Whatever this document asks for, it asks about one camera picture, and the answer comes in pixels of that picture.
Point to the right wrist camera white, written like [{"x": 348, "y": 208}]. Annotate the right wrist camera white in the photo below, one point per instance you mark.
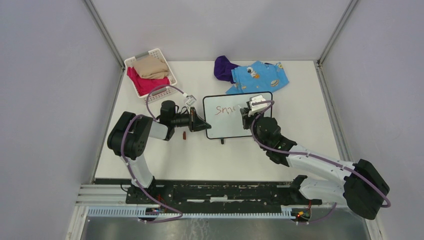
[{"x": 258, "y": 104}]

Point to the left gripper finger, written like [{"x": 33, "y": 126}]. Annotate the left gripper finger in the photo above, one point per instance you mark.
[
  {"x": 202, "y": 126},
  {"x": 198, "y": 121}
]

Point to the purple cloth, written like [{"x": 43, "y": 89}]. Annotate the purple cloth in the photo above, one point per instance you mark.
[{"x": 223, "y": 69}]

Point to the blue patterned cloth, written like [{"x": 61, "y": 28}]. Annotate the blue patterned cloth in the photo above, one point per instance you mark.
[{"x": 258, "y": 77}]

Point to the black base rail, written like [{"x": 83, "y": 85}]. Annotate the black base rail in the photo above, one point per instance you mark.
[{"x": 227, "y": 197}]

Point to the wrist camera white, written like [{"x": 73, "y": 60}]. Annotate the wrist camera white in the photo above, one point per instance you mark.
[
  {"x": 258, "y": 104},
  {"x": 189, "y": 101}
]

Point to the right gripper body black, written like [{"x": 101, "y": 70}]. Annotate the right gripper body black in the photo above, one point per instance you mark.
[{"x": 248, "y": 119}]

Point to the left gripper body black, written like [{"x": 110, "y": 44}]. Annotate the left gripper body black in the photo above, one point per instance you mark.
[{"x": 192, "y": 114}]

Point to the beige folded cloth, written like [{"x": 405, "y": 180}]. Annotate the beige folded cloth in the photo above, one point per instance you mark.
[{"x": 151, "y": 68}]

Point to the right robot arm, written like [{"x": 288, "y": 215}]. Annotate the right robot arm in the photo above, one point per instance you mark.
[{"x": 358, "y": 185}]

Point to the white plastic basket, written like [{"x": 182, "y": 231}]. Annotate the white plastic basket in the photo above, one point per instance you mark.
[{"x": 160, "y": 91}]

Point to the pink cloth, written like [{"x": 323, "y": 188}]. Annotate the pink cloth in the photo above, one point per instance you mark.
[{"x": 144, "y": 86}]

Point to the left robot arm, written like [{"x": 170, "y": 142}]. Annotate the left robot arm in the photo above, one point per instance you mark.
[{"x": 129, "y": 137}]

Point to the whiteboard with black frame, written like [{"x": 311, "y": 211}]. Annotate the whiteboard with black frame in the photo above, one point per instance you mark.
[{"x": 222, "y": 112}]

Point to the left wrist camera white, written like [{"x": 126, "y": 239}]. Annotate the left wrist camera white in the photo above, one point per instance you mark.
[{"x": 189, "y": 101}]

